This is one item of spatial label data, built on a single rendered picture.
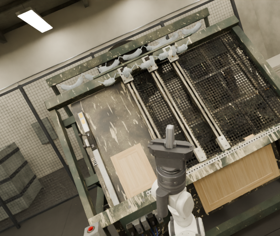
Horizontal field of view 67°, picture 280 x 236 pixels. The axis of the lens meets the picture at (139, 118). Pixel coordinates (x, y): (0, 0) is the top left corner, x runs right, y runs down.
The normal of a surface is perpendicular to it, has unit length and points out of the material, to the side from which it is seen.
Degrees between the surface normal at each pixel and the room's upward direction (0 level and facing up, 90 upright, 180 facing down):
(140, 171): 60
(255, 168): 90
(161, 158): 97
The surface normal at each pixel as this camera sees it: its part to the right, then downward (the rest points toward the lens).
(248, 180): 0.15, 0.17
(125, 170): -0.07, -0.30
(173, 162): -0.31, 0.49
